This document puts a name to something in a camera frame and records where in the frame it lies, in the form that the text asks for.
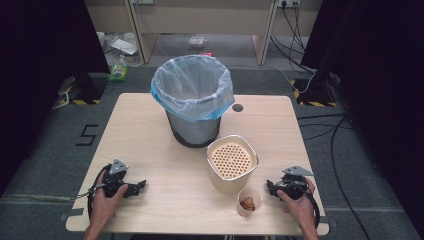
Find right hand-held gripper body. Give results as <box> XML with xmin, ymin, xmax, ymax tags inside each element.
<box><xmin>276</xmin><ymin>165</ymin><xmax>314</xmax><ymax>201</ymax></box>

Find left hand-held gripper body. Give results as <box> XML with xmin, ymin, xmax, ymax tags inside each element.
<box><xmin>101</xmin><ymin>158</ymin><xmax>139</xmax><ymax>198</ymax></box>

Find person's right hand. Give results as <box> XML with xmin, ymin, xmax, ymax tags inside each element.
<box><xmin>278</xmin><ymin>178</ymin><xmax>318</xmax><ymax>231</ymax></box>

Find person's left hand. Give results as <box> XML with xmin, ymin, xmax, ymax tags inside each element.
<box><xmin>89</xmin><ymin>181</ymin><xmax>129</xmax><ymax>231</ymax></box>

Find brown food scraps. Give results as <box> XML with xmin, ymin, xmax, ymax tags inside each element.
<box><xmin>239</xmin><ymin>196</ymin><xmax>257</xmax><ymax>212</ymax></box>

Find small paper cup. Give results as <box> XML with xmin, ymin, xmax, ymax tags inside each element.
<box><xmin>236</xmin><ymin>187</ymin><xmax>263</xmax><ymax>218</ymax></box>

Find beige container with perforated insert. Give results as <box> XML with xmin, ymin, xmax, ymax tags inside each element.
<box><xmin>205</xmin><ymin>134</ymin><xmax>260</xmax><ymax>195</ymax></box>

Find grey metal trash bin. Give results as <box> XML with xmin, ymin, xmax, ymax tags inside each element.
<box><xmin>165</xmin><ymin>109</ymin><xmax>222</xmax><ymax>149</ymax></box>

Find yellow black hazard tape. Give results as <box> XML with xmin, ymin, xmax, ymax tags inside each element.
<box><xmin>58</xmin><ymin>84</ymin><xmax>102</xmax><ymax>106</ymax></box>
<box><xmin>289</xmin><ymin>79</ymin><xmax>339</xmax><ymax>108</ymax></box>

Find black stand base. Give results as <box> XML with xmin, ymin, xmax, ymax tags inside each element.
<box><xmin>70</xmin><ymin>72</ymin><xmax>108</xmax><ymax>102</ymax></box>

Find green packet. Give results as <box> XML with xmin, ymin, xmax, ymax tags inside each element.
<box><xmin>107</xmin><ymin>63</ymin><xmax>131</xmax><ymax>84</ymax></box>

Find blue plastic bin liner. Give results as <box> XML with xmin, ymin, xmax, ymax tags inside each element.
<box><xmin>150</xmin><ymin>54</ymin><xmax>236</xmax><ymax>123</ymax></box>

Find black curtain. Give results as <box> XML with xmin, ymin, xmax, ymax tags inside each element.
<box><xmin>0</xmin><ymin>0</ymin><xmax>111</xmax><ymax>198</ymax></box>
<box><xmin>300</xmin><ymin>0</ymin><xmax>424</xmax><ymax>238</ymax></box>

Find small clear plastic packet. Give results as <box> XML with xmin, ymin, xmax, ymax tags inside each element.
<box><xmin>188</xmin><ymin>35</ymin><xmax>207</xmax><ymax>48</ymax></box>

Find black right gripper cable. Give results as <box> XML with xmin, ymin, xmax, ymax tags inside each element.
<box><xmin>301</xmin><ymin>186</ymin><xmax>322</xmax><ymax>230</ymax></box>

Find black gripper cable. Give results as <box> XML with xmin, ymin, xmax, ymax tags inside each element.
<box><xmin>71</xmin><ymin>164</ymin><xmax>113</xmax><ymax>219</ymax></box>
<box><xmin>301</xmin><ymin>186</ymin><xmax>322</xmax><ymax>230</ymax></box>

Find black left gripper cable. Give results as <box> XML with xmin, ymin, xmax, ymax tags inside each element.
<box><xmin>71</xmin><ymin>164</ymin><xmax>113</xmax><ymax>219</ymax></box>

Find black floor cables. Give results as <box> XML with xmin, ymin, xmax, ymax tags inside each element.
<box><xmin>295</xmin><ymin>112</ymin><xmax>373</xmax><ymax>240</ymax></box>

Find white floor cable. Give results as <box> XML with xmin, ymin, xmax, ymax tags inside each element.
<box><xmin>233</xmin><ymin>64</ymin><xmax>317</xmax><ymax>95</ymax></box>

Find black cables from socket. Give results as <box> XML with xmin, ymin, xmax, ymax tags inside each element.
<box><xmin>269</xmin><ymin>2</ymin><xmax>317</xmax><ymax>75</ymax></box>

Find white wall socket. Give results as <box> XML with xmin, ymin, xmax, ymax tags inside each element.
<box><xmin>277</xmin><ymin>0</ymin><xmax>301</xmax><ymax>9</ymax></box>

